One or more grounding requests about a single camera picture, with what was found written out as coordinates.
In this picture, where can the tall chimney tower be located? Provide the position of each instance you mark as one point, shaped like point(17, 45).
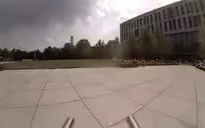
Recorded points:
point(71, 40)

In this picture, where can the row of dark trees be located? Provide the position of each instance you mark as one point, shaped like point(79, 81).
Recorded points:
point(56, 51)

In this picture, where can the row of parked bicycles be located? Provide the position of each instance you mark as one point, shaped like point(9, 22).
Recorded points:
point(203, 65)

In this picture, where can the grass lawn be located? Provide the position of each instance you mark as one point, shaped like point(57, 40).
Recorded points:
point(60, 63)

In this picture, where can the pale concrete slab plaza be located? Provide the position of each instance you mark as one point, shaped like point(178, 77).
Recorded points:
point(100, 90)

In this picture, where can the row of young pale trees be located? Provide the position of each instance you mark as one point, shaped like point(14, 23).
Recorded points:
point(156, 45)

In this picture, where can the large grey office building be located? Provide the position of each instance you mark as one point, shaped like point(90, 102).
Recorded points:
point(176, 23)

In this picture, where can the robot's own part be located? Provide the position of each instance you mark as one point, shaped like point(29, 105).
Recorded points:
point(132, 121)
point(68, 122)

